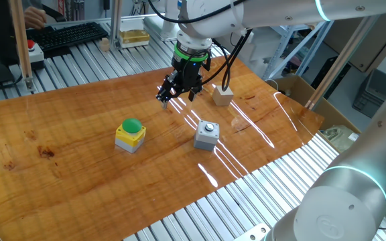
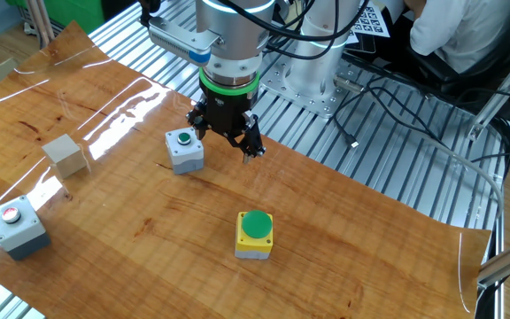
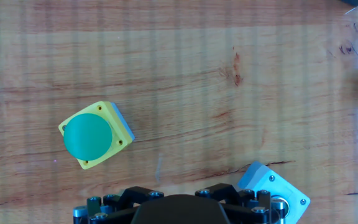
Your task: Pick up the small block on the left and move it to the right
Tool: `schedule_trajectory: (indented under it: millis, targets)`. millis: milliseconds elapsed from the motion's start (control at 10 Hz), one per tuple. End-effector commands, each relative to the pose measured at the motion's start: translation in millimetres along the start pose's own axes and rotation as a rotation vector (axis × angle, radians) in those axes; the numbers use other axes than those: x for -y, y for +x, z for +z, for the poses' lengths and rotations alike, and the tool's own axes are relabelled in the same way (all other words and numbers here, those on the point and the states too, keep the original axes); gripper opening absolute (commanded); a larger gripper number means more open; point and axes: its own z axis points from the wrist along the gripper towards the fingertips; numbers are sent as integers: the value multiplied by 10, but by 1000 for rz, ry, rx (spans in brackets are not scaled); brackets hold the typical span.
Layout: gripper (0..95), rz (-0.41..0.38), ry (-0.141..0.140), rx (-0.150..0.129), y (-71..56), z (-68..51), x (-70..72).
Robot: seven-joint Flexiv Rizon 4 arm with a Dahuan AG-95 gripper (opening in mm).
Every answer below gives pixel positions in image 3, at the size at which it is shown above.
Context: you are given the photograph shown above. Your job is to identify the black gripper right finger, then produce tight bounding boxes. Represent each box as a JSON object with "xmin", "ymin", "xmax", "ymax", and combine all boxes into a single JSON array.
[{"xmin": 194, "ymin": 182, "xmax": 289, "ymax": 224}]

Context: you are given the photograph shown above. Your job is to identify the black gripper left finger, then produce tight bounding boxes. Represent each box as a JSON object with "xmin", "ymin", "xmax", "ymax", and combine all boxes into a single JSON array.
[{"xmin": 72, "ymin": 185, "xmax": 165, "ymax": 224}]

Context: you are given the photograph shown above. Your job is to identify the yellow box green mushroom button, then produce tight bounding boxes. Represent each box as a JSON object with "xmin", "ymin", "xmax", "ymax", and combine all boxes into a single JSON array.
[{"xmin": 58, "ymin": 101, "xmax": 135, "ymax": 170}]

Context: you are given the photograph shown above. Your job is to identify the grey box small green button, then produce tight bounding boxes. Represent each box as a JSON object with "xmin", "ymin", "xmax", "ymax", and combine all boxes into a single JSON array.
[{"xmin": 237, "ymin": 161, "xmax": 311, "ymax": 224}]

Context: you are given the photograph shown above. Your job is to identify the wood grain table mat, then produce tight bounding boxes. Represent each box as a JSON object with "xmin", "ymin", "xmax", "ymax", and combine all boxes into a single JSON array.
[{"xmin": 0, "ymin": 0, "xmax": 358, "ymax": 224}]

